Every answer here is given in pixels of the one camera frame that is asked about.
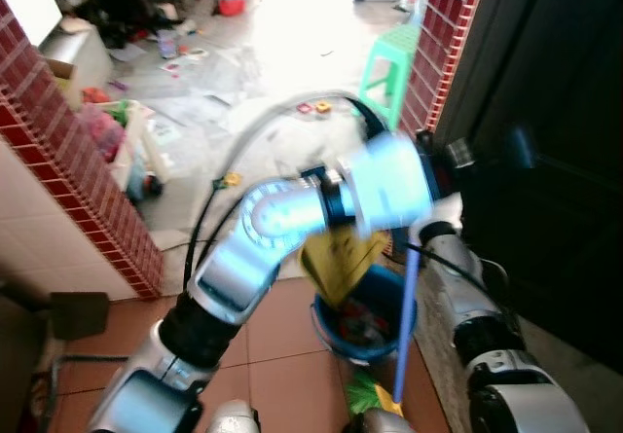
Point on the yellow dustpan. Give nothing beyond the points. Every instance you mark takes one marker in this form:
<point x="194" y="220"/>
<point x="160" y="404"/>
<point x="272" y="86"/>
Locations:
<point x="341" y="258"/>

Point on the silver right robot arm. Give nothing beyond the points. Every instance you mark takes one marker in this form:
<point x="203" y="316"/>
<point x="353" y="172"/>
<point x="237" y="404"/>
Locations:
<point x="487" y="336"/>

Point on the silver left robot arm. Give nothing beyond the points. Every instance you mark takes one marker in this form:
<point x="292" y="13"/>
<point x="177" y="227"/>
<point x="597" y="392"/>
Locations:
<point x="243" y="248"/>

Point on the dark wooden door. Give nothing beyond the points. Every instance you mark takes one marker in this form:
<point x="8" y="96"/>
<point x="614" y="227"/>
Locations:
<point x="555" y="161"/>

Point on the green plastic stool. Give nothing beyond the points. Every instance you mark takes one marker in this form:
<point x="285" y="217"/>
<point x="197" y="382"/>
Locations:
<point x="389" y="58"/>

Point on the blue plastic bucket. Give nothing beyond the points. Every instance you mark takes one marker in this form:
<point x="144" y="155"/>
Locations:
<point x="389" y="336"/>

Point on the silver right robot foot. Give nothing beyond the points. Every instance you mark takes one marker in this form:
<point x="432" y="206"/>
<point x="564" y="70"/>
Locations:
<point x="380" y="423"/>

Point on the silver robot foot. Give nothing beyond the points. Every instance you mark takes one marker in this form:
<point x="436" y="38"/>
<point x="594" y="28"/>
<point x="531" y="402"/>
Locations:
<point x="380" y="423"/>
<point x="234" y="418"/>

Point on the red plastic bowl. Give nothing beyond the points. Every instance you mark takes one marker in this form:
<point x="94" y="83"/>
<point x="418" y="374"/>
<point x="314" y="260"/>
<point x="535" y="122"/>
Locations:
<point x="231" y="6"/>

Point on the white toy shelf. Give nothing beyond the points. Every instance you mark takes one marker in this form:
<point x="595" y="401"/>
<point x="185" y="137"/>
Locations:
<point x="136" y="126"/>

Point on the silver left robot foot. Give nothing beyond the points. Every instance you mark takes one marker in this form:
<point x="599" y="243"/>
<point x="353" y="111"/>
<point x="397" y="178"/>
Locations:
<point x="234" y="418"/>

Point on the pink toy bag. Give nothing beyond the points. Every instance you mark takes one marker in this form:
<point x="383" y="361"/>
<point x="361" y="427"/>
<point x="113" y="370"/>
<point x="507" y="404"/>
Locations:
<point x="102" y="133"/>

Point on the white television cabinet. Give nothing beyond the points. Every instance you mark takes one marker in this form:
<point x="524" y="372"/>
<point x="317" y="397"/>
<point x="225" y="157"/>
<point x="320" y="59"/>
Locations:
<point x="83" y="54"/>

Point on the dark flat dustpan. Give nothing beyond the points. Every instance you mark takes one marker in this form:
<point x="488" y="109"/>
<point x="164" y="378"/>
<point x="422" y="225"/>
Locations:
<point x="80" y="314"/>

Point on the cardboard box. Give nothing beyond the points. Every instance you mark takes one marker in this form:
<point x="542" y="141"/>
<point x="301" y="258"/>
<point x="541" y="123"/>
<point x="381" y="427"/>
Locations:
<point x="60" y="81"/>

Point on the bright television screen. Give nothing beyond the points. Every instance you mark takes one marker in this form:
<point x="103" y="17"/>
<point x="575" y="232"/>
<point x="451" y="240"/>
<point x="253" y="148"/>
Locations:
<point x="24" y="0"/>

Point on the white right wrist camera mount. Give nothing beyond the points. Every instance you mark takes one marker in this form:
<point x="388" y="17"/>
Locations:
<point x="436" y="209"/>

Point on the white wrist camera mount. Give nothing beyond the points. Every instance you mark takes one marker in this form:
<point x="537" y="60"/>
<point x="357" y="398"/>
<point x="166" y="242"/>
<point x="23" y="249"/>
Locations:
<point x="436" y="209"/>
<point x="389" y="185"/>

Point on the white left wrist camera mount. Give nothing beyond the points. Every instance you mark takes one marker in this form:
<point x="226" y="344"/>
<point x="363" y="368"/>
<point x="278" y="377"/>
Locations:
<point x="389" y="185"/>

